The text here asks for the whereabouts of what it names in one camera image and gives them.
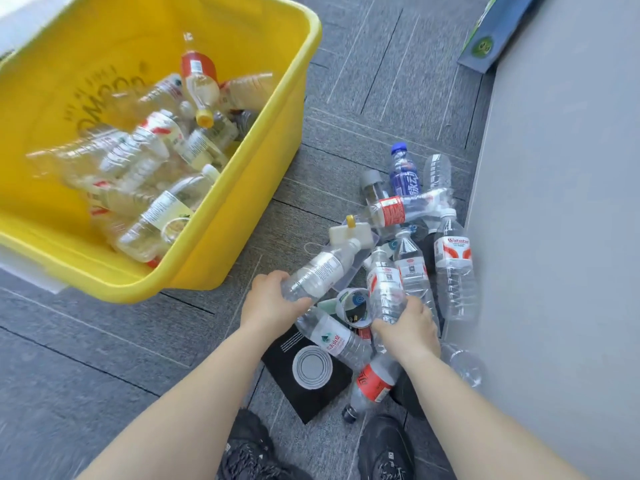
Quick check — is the person's right black shoe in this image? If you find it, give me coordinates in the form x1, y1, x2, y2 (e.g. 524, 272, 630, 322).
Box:
357, 414, 416, 480

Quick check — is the person's right hand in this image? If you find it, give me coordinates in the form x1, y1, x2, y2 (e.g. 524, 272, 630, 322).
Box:
371, 294, 442, 368

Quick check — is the blue green flat box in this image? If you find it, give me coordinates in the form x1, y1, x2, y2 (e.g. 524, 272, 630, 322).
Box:
457, 0, 539, 75

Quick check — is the person's left forearm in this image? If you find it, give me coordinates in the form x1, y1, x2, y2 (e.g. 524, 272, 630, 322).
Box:
77, 324, 271, 480

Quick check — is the person's black shoe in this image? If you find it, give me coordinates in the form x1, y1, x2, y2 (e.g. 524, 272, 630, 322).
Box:
357, 414, 416, 480
217, 408, 311, 480

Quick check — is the red label plastic bottle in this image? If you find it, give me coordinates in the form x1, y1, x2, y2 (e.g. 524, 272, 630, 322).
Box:
366, 247, 409, 328

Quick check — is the person's right forearm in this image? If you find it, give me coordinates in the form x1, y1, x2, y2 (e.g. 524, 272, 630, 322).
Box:
399, 344, 586, 480

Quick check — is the bag of bottles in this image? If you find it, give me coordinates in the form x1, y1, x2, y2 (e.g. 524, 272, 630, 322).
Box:
292, 142, 485, 424

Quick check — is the person's left hand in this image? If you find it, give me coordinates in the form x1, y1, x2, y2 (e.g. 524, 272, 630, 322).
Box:
239, 270, 313, 341

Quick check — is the yellow plastic bin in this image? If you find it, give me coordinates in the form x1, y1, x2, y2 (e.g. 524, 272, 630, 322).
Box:
0, 0, 323, 305

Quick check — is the cluster of discarded bottles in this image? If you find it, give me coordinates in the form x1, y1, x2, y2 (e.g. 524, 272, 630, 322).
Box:
25, 32, 276, 268

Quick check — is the black notebook white circle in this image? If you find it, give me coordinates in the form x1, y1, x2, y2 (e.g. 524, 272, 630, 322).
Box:
261, 324, 353, 425

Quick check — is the white power bank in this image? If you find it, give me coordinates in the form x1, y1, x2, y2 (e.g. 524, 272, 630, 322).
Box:
328, 222, 376, 251

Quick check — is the white label plastic bottle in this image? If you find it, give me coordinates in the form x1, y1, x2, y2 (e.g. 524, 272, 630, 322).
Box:
279, 238, 362, 303

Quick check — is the person's left black shoe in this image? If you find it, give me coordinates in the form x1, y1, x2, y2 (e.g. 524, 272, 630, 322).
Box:
217, 408, 311, 480

